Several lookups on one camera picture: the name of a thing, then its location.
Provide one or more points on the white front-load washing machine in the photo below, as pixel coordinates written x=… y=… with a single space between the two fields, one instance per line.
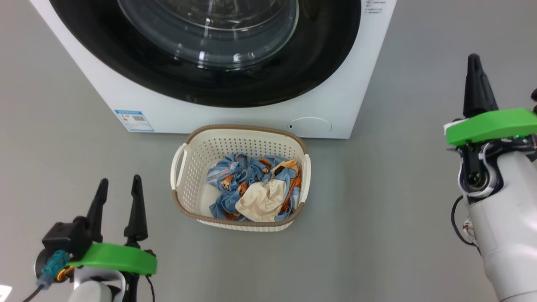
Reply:
x=126 y=96

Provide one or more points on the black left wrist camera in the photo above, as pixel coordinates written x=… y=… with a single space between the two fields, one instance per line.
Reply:
x=67 y=237

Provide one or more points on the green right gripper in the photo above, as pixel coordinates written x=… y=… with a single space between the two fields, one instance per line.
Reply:
x=491 y=126

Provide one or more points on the blue energy label sticker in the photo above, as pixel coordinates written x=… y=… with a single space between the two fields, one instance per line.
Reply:
x=134 y=121

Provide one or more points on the black round glass washer door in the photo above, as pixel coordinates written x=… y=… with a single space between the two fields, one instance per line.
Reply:
x=126 y=63

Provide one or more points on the cream plain garment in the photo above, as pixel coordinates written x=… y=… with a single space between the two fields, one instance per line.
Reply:
x=260 y=201

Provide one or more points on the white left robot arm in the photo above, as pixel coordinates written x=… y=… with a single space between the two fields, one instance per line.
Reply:
x=92 y=291

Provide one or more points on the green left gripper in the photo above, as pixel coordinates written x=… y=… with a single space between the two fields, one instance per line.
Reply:
x=117 y=258

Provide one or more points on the cream perforated laundry basket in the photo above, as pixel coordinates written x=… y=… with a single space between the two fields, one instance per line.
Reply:
x=197 y=167

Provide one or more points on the round white filter cover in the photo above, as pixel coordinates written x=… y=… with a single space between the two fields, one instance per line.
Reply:
x=310 y=126

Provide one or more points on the blue bear-print garment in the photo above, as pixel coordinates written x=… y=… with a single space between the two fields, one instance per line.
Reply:
x=228 y=201

